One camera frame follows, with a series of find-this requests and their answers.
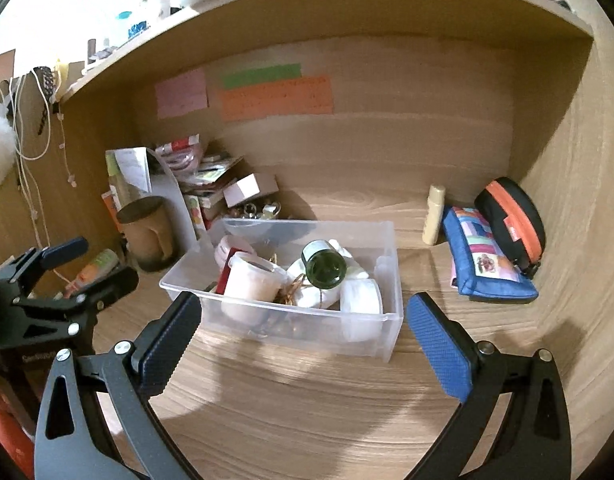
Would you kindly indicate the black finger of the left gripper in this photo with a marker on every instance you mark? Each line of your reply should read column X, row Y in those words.
column 55, row 256
column 113, row 287

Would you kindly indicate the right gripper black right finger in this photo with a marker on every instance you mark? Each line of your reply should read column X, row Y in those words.
column 533, row 440

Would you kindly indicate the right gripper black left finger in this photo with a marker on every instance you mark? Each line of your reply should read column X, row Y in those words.
column 73, row 440

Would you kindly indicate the beige lidded plastic tub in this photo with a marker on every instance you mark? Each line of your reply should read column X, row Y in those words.
column 251, row 279

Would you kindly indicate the green spray pump bottle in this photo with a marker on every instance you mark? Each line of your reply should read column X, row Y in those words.
column 325, row 267

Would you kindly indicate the orange green tube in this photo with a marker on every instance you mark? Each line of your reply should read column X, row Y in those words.
column 98, row 268

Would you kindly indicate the brown paper cup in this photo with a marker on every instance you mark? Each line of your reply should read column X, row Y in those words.
column 148, row 231

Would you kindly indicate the white file holder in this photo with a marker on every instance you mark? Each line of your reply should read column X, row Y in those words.
column 146, row 174

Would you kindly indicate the small white cardboard box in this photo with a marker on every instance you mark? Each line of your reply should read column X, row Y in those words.
column 249, row 188

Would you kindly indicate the blue patchwork pencil pouch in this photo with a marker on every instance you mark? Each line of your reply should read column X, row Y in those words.
column 480, row 270

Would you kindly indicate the white cloth bundle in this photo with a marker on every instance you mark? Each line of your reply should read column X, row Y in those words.
column 305, row 295

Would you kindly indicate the pink sticky note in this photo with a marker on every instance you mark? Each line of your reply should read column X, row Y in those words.
column 182, row 94

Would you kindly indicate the clear plastic storage bin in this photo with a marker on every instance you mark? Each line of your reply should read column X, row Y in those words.
column 372, row 244

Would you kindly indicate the white round jar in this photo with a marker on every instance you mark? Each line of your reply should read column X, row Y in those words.
column 361, row 307

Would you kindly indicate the black orange zipper case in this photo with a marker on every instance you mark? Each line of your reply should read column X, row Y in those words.
column 515, row 223

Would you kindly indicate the cream lotion tube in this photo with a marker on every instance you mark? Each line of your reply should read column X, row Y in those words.
column 435, row 210

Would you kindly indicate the green sticky note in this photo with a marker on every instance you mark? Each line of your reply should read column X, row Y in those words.
column 261, row 75

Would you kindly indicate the orange sticky note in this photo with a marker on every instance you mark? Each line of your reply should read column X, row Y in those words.
column 299, row 96

